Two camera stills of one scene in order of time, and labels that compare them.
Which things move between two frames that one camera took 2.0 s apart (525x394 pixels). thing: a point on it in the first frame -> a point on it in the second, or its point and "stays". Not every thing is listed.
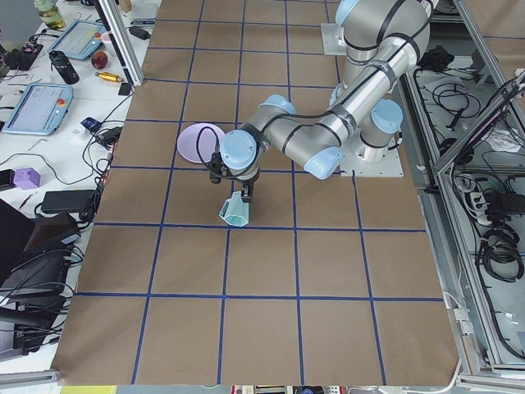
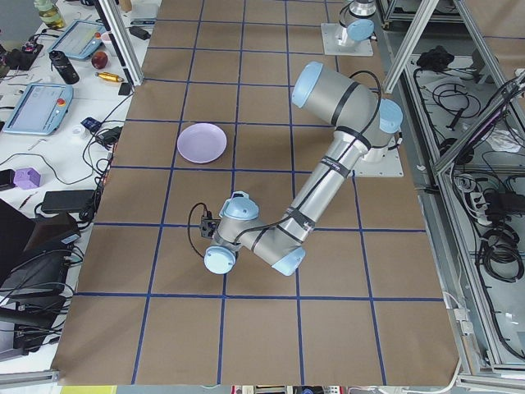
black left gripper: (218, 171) -> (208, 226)
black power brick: (81, 201) stays
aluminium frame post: (119, 32) stays
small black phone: (125, 89) stays
